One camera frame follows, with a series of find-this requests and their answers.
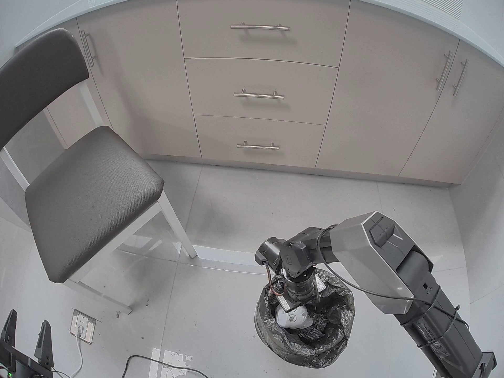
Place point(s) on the beige cabinet with drawers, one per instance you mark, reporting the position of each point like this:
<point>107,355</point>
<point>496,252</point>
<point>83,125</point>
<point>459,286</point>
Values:
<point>374,93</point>

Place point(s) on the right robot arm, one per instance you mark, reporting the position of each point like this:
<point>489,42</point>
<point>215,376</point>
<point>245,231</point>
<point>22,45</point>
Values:
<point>374,258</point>

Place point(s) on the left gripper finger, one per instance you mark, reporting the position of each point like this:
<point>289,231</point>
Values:
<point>10,329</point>
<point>44,345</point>

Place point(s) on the grey padded white-legged chair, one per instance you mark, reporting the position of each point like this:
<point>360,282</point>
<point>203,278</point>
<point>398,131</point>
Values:
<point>90,179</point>

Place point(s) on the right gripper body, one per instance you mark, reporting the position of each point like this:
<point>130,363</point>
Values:
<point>301,289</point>

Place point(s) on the black plastic bag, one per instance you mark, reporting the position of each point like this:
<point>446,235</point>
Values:
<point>315,352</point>

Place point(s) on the white printed wrapper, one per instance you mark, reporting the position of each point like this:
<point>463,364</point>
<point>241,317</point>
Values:
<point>293,317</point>

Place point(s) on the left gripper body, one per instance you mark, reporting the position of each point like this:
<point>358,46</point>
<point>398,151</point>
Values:
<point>19,366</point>

